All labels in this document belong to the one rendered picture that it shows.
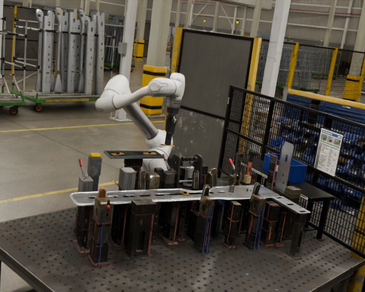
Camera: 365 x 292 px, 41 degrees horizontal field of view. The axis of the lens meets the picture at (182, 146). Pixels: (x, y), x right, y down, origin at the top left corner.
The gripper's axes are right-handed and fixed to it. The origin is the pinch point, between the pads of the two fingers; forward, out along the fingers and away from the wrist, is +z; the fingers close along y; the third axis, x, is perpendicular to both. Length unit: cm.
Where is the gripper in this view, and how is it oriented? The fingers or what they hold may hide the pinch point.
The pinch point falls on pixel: (168, 139)
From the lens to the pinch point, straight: 311.3
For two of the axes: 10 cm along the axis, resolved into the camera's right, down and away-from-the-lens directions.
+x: 9.1, 0.8, 4.0
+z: -1.5, 9.8, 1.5
